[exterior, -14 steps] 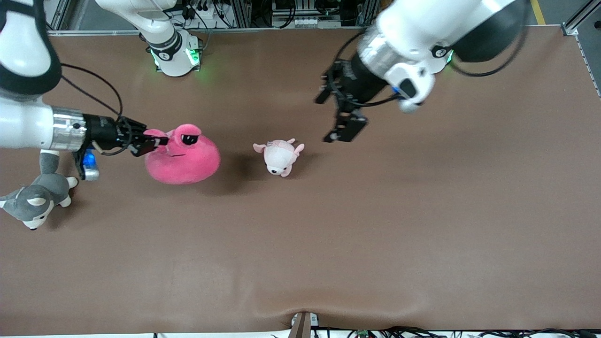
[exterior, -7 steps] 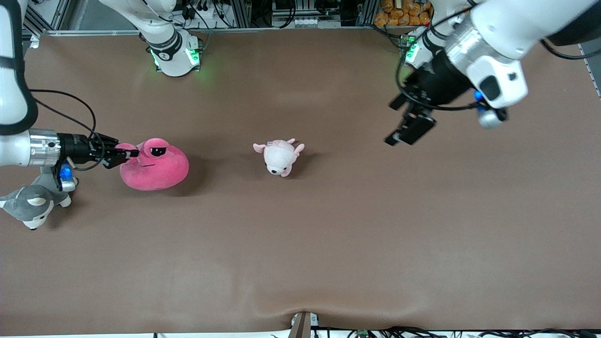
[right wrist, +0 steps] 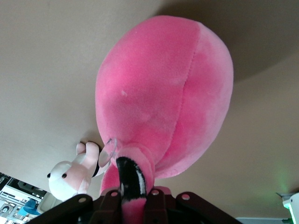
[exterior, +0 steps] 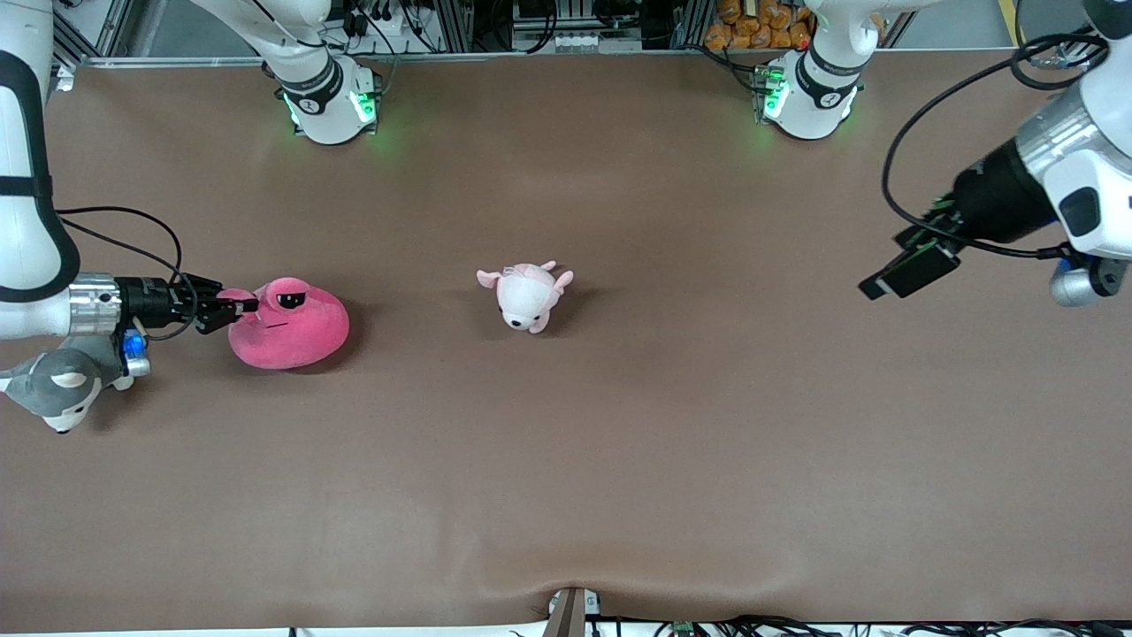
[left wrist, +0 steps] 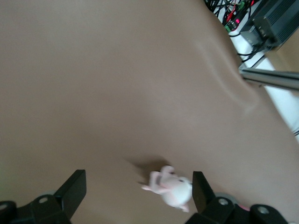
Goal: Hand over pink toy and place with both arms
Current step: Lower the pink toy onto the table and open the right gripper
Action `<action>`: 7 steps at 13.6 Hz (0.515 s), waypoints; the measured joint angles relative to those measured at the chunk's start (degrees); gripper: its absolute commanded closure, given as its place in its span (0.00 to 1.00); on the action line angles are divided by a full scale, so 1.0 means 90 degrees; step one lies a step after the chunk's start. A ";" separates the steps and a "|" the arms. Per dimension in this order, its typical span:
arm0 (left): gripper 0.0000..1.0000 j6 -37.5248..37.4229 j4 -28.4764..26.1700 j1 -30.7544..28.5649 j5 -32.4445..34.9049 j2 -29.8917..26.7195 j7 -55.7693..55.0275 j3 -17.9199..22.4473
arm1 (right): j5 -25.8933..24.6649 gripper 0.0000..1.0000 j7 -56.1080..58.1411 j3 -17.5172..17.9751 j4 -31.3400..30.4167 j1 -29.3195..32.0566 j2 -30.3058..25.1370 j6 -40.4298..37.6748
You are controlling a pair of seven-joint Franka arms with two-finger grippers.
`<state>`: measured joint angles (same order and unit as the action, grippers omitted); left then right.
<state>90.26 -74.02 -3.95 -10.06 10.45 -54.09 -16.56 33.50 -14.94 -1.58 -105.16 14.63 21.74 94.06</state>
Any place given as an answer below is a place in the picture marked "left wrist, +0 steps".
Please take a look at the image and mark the silver camera mount pole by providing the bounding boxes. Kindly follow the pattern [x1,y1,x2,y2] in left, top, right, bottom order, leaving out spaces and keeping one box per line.
[240,67,299,91]

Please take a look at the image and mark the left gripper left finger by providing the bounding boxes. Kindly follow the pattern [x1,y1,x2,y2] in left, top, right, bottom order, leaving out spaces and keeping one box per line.
[0,169,87,224]

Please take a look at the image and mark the black cable bundle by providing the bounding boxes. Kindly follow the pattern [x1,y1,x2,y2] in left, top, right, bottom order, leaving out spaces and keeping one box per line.
[205,0,257,25]

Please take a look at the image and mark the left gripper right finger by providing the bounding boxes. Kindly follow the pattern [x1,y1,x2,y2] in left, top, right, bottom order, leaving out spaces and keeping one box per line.
[184,171,288,224]

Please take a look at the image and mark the brown table cloth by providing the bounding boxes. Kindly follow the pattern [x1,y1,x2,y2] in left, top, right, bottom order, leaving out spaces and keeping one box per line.
[0,0,299,224]

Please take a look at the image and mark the green terminal circuit board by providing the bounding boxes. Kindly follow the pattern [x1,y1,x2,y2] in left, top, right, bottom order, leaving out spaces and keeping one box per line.
[223,14,243,33]

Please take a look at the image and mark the pale pink white plush dog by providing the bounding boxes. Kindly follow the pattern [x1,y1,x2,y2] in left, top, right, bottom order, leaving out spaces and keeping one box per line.
[141,165,194,213]

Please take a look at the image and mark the black power supply box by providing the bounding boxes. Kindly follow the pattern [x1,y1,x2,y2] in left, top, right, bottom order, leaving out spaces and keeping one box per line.
[240,0,299,47]

